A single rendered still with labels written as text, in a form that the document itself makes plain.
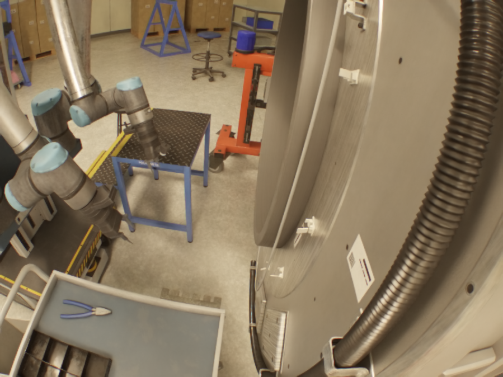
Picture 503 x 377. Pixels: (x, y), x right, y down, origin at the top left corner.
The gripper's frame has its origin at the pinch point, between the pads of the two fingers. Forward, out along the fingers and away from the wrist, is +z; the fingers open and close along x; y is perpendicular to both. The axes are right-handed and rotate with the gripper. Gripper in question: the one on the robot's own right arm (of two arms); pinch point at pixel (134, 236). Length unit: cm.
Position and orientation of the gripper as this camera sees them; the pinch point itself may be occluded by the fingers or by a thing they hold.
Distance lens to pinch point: 87.0
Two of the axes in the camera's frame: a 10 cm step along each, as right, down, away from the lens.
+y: -9.6, 2.2, 1.7
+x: 0.5, 7.5, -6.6
